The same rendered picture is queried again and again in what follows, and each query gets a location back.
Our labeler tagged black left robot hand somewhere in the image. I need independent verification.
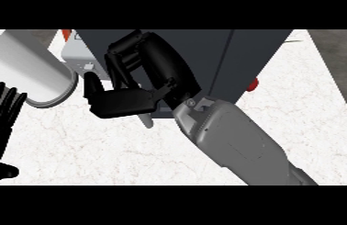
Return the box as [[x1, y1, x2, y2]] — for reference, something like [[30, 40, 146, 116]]
[[0, 81, 28, 181]]

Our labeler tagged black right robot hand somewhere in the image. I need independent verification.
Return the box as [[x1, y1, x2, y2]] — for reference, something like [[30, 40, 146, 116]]
[[83, 29, 204, 119]]

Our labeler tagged dark grey cabinet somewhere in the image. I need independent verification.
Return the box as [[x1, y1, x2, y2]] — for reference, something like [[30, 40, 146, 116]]
[[207, 28, 295, 105]]

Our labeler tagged white cylinder canister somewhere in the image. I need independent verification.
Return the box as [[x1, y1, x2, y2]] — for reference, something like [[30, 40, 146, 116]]
[[0, 29, 81, 109]]

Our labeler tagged pale grey appliance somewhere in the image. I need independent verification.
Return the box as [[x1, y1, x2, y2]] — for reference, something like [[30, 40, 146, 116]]
[[59, 29, 112, 82]]

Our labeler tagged small orange object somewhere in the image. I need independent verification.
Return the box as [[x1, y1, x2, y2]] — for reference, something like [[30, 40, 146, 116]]
[[61, 28, 74, 41]]

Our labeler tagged small red object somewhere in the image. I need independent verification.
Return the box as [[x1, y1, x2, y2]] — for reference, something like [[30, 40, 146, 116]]
[[245, 77, 260, 93]]

